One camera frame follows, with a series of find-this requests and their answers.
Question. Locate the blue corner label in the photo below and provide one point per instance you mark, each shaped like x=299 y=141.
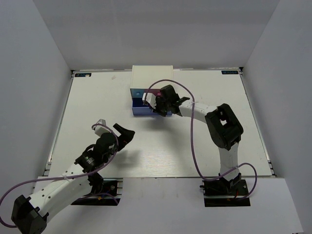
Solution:
x=229 y=72
x=82 y=75

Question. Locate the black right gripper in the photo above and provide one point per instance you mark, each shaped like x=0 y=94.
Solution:
x=158 y=100

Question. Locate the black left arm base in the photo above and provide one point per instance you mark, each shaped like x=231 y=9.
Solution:
x=107 y=193

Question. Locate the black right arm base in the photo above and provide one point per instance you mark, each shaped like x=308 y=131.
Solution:
x=216 y=194

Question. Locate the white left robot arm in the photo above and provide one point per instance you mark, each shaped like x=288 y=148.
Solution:
x=31 y=214

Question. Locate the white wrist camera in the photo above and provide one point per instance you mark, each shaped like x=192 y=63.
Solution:
x=100 y=127
x=149 y=99

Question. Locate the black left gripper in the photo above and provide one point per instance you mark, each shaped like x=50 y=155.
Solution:
x=126 y=136

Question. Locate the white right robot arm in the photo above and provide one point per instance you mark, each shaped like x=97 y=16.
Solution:
x=224 y=128

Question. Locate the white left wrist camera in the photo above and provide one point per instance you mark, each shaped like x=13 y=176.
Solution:
x=100 y=127

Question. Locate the wide blue drawer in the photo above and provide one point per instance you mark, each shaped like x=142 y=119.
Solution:
x=139 y=109

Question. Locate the small light blue drawer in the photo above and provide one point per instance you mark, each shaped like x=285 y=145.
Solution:
x=137 y=92

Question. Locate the white drawer cabinet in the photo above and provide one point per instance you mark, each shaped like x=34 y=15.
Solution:
x=145 y=75

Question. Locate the right blue corner label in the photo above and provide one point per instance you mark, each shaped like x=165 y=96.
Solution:
x=229 y=72

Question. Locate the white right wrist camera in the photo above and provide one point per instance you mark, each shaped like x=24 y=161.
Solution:
x=149 y=99

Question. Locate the left blue corner label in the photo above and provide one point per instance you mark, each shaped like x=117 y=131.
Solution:
x=82 y=75

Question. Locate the pink drawer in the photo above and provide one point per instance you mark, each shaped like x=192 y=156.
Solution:
x=153 y=91

